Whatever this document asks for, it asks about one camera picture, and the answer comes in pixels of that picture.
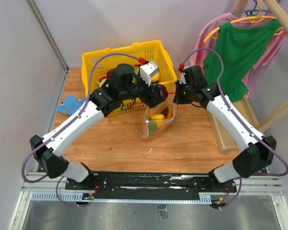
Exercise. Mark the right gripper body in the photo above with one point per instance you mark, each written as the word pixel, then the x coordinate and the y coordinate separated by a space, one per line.
pixel 184 93

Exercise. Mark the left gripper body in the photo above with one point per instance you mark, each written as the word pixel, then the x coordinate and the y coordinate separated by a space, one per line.
pixel 139 89

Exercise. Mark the dark mangosteen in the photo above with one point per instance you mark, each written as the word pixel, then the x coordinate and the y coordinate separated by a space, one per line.
pixel 162 91

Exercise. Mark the papaya half slice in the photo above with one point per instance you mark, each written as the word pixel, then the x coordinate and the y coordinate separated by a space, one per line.
pixel 169 111

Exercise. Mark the clear zip top bag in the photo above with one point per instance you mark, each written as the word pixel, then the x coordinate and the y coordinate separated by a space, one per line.
pixel 156 110

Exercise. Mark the yellow lemon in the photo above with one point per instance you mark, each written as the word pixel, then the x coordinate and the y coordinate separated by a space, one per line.
pixel 158 119

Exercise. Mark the watermelon slice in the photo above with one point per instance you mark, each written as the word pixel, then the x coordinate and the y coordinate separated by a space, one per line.
pixel 149 129

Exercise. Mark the yellow plastic basket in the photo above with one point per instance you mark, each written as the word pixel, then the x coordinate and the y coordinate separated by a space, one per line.
pixel 96 64

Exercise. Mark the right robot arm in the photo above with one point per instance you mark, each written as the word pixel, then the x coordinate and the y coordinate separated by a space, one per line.
pixel 256 149

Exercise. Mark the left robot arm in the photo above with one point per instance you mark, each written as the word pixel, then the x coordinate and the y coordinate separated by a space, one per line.
pixel 123 84

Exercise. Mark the green tank top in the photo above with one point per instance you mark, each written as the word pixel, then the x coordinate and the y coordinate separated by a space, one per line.
pixel 240 48

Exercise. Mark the yellow apple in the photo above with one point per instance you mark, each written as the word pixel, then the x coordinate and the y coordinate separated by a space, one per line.
pixel 155 78

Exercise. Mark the blue cloth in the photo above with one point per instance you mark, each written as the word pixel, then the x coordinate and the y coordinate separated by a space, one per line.
pixel 70 105

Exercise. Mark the pink shirt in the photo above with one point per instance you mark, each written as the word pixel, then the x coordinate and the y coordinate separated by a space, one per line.
pixel 206 56

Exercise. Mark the wooden clothes rack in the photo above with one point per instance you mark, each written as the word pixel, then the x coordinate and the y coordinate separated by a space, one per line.
pixel 268 90

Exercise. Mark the yellow clothes hanger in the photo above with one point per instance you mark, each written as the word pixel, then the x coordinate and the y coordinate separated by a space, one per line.
pixel 253 19

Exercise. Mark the grey clothes hanger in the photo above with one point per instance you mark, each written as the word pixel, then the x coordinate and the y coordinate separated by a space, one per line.
pixel 243 8

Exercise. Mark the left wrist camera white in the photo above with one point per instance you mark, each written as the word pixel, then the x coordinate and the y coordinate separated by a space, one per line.
pixel 148 70

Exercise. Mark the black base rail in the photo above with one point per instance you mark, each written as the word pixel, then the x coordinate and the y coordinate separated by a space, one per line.
pixel 152 186

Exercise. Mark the aluminium frame post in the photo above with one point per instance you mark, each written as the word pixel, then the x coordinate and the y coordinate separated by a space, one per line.
pixel 40 20

